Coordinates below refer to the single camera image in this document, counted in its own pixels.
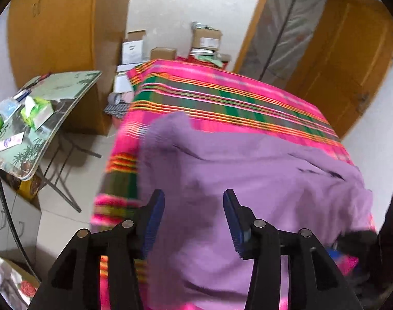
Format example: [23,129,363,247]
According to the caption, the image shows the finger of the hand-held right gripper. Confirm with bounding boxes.
[337,229,379,254]

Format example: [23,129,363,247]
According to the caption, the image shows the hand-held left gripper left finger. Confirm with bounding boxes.
[28,189,166,310]

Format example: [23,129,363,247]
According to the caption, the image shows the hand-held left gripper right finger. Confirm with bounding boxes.
[223,189,361,310]

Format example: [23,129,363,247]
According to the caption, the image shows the purple fleece cloth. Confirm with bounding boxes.
[140,111,376,310]

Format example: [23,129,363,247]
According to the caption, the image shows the pink green plaid bed sheet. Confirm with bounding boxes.
[90,59,378,310]

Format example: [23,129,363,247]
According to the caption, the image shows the white flat box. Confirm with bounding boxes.
[114,65,135,94]

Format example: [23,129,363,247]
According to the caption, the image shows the floral printed cloth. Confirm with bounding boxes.
[0,255,40,310]

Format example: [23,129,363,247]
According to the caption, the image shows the green tissue box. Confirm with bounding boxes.
[20,96,54,130]

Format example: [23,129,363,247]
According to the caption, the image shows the white carton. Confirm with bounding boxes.
[0,132,25,152]

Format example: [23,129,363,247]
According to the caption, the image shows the folding table with printed top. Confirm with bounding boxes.
[0,70,103,212]

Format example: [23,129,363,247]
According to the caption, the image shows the red gift bag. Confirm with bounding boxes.
[175,55,231,71]

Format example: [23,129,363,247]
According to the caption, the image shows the small brown cardboard box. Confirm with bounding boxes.
[150,47,178,61]

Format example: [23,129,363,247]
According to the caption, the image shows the white cardboard box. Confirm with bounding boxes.
[121,30,148,65]

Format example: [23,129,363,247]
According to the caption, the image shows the red black pen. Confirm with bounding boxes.
[32,73,51,86]

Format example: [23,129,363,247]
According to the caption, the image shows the wooden door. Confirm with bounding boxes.
[287,0,393,139]

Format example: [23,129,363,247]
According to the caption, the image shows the labelled brown cardboard box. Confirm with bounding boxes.
[191,27,223,52]

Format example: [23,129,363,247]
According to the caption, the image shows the clear plastic packet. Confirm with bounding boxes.
[0,98,22,120]

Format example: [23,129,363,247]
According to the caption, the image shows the black curtain zipper strip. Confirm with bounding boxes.
[264,0,304,75]

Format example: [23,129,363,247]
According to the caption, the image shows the clear plastic door curtain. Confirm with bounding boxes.
[240,0,329,88]

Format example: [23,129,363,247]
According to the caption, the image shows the wooden wardrobe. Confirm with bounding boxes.
[7,0,135,136]

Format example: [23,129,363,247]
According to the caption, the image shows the metal door handle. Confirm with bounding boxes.
[356,92,371,113]

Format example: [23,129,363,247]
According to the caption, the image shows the black cable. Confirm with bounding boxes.
[0,129,42,281]

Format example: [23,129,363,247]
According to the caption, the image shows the wooden door frame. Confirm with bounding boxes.
[232,0,345,81]

